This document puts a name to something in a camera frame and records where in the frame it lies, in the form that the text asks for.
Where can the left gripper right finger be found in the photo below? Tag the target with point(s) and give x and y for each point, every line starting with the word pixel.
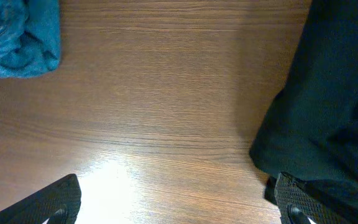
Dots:
pixel 301 202

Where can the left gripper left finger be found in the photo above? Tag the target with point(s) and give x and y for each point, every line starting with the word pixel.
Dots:
pixel 58 202

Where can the folded blue denim jeans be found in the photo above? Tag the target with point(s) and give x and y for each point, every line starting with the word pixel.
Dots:
pixel 30 42

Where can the black jeans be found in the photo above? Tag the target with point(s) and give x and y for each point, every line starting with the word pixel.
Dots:
pixel 311 128

